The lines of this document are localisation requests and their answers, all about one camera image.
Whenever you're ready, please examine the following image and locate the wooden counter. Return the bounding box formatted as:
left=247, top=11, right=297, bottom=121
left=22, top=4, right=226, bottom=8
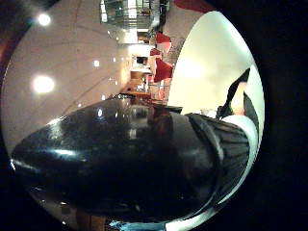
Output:
left=129, top=68, right=152, bottom=82

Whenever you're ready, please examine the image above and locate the glass balcony railing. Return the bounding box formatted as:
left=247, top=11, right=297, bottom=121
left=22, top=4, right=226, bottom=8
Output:
left=99, top=0, right=162, bottom=31

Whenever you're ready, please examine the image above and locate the round ceiling lamp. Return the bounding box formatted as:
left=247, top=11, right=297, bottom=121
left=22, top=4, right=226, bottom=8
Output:
left=36, top=12, right=53, bottom=28
left=30, top=74, right=56, bottom=95

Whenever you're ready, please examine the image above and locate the red chair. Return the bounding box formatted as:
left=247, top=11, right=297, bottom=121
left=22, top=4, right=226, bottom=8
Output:
left=153, top=57, right=174, bottom=84
left=155, top=31, right=173, bottom=54
left=149, top=47, right=163, bottom=60
left=172, top=0, right=208, bottom=13

